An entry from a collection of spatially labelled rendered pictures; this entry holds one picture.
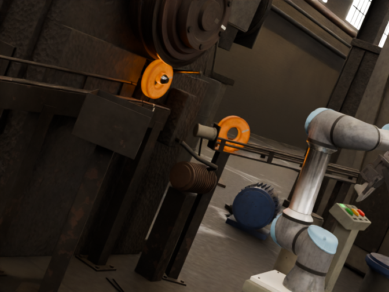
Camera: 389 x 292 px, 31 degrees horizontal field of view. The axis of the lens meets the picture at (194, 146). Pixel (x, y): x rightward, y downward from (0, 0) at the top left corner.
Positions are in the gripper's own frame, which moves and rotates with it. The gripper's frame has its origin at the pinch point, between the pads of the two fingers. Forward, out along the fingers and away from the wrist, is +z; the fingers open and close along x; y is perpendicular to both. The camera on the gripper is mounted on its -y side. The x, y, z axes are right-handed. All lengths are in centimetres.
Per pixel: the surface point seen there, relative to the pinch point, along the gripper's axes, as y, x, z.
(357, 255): 28, -206, 68
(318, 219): 7.4, -0.8, 18.6
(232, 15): 497, -618, 56
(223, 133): 58, 21, 18
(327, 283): -14.0, -2.5, 35.5
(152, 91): 73, 62, 16
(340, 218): -0.5, 4.5, 10.0
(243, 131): 55, 14, 12
